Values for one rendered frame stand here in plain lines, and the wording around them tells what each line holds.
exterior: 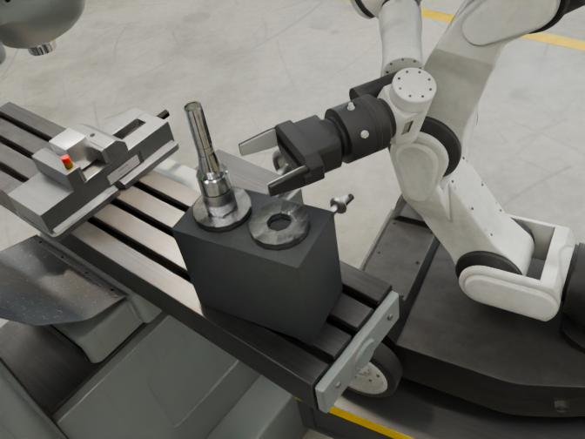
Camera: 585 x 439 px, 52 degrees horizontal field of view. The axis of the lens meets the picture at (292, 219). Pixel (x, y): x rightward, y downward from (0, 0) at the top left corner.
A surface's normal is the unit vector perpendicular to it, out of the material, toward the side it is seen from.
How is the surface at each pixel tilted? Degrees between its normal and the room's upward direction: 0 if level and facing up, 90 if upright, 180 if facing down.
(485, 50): 90
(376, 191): 0
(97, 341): 90
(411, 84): 22
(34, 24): 120
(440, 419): 0
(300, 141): 2
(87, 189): 90
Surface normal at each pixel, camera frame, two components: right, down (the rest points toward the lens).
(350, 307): -0.13, -0.71
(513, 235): 0.47, -0.39
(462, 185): 0.64, -0.22
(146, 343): 0.78, 0.36
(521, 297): -0.45, 0.67
